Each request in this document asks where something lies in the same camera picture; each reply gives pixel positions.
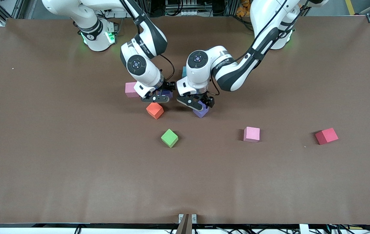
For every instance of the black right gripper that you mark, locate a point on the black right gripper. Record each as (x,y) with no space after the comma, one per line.
(167,87)

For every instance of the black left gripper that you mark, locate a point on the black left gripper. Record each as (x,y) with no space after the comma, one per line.
(207,98)

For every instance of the purple foam cube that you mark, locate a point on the purple foam cube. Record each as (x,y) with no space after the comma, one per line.
(201,113)
(165,95)

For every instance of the blue foam cube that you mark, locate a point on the blue foam cube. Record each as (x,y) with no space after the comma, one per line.
(184,72)

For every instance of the orange foam cube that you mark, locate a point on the orange foam cube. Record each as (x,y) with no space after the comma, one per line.
(154,111)

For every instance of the pink foam cube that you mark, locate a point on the pink foam cube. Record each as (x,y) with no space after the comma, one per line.
(129,89)
(251,134)

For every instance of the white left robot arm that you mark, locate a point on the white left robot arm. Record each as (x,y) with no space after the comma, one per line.
(198,74)

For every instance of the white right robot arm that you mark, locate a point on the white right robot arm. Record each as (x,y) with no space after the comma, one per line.
(149,76)

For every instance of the green foam cube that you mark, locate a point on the green foam cube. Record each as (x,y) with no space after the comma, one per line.
(169,137)

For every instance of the bag of orange items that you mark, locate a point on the bag of orange items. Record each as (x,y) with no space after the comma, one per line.
(243,11)

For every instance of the red foam cube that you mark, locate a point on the red foam cube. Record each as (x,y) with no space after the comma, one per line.
(326,136)

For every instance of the brown paper table cover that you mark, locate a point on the brown paper table cover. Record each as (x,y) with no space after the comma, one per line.
(74,182)

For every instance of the small metal bracket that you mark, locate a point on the small metal bracket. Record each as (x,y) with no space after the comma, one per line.
(194,218)

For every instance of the brown wooden post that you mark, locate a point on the brown wooden post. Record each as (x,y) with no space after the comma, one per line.
(185,227)

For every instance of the white table post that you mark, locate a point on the white table post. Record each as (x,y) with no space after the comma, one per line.
(304,229)

